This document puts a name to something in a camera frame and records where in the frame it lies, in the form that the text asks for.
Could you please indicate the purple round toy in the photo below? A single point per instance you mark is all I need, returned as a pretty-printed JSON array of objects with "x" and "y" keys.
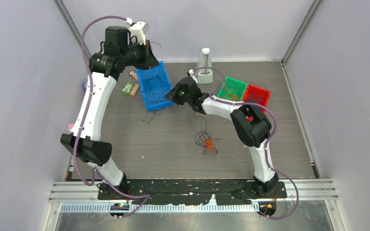
[{"x": 85, "y": 86}]

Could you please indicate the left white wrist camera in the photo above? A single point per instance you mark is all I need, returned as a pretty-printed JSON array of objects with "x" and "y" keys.
[{"x": 137, "y": 31}]

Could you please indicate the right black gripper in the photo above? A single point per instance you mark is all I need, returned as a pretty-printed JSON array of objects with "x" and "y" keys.
[{"x": 173, "y": 96}]

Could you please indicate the blue plastic bin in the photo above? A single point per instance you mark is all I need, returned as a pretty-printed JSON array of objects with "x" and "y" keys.
[{"x": 155, "y": 84}]

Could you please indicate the green plastic bin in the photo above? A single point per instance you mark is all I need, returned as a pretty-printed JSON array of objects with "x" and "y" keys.
[{"x": 233, "y": 89}]

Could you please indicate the green toy block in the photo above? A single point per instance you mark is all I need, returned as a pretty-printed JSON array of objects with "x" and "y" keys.
[{"x": 127, "y": 89}]

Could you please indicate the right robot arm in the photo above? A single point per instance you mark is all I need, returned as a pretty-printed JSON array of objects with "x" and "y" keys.
[{"x": 252, "y": 126}]

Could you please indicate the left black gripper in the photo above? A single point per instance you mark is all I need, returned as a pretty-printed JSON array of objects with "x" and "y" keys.
[{"x": 149, "y": 60}]

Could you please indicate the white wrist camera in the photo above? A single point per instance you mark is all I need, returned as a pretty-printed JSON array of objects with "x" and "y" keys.
[
  {"x": 137, "y": 31},
  {"x": 191, "y": 74}
]

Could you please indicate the red plastic bin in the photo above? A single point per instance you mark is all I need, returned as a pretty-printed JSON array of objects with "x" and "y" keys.
[{"x": 260, "y": 94}]

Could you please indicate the small round toy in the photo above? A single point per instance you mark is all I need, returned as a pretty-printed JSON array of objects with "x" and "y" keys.
[{"x": 133, "y": 74}]

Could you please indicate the wooden block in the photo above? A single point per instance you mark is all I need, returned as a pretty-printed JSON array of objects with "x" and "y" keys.
[{"x": 134, "y": 89}]

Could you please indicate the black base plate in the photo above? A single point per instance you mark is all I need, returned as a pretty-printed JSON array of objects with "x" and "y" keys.
[{"x": 192, "y": 191}]

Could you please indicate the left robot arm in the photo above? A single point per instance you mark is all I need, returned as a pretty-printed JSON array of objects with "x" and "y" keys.
[{"x": 84, "y": 141}]

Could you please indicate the white metronome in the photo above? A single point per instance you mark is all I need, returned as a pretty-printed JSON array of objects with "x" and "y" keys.
[{"x": 204, "y": 73}]

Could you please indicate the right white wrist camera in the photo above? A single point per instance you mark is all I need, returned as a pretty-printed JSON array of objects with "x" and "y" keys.
[{"x": 191, "y": 74}]

